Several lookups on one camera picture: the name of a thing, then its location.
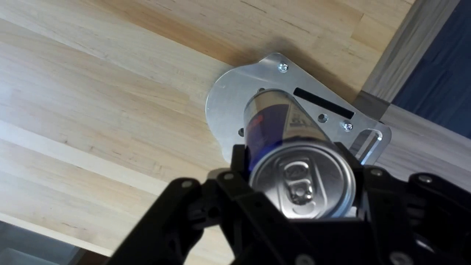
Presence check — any flat metal bracket plate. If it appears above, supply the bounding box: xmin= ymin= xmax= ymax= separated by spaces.
xmin=203 ymin=50 xmax=393 ymax=167

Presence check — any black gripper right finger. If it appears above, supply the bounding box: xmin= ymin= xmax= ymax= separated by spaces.
xmin=337 ymin=140 xmax=471 ymax=265

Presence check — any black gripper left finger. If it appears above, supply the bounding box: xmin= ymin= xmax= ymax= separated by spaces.
xmin=106 ymin=143 xmax=315 ymax=265

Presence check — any blue silver energy drink can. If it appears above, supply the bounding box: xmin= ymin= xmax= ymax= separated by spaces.
xmin=243 ymin=89 xmax=359 ymax=221

